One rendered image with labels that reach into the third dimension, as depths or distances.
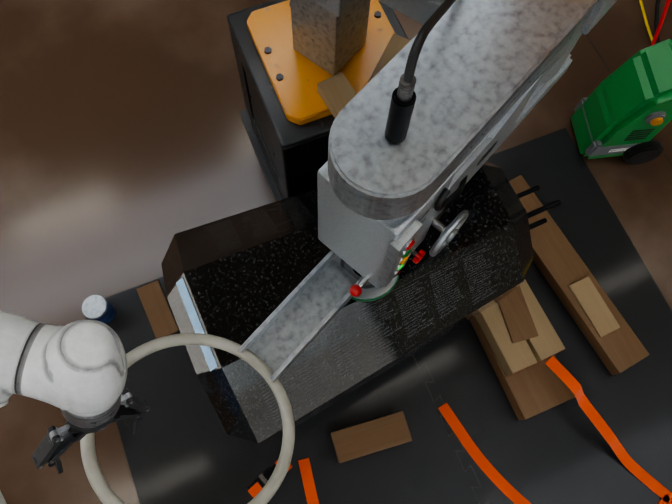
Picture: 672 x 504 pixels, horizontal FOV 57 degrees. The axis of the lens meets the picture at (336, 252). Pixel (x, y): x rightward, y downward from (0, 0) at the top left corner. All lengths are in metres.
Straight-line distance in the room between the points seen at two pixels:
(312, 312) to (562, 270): 1.50
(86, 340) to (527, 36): 0.97
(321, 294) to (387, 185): 0.63
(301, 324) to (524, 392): 1.30
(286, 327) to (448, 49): 0.82
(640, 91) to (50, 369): 2.54
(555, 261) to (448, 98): 1.78
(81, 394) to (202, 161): 2.24
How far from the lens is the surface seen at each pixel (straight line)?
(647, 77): 2.96
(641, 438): 2.99
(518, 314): 2.66
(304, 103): 2.25
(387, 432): 2.57
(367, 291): 1.90
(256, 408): 2.04
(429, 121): 1.20
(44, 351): 0.93
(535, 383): 2.75
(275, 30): 2.42
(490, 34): 1.33
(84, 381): 0.89
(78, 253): 3.03
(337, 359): 2.03
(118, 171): 3.13
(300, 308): 1.68
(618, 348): 2.92
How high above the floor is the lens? 2.69
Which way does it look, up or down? 72 degrees down
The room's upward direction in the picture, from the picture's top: 4 degrees clockwise
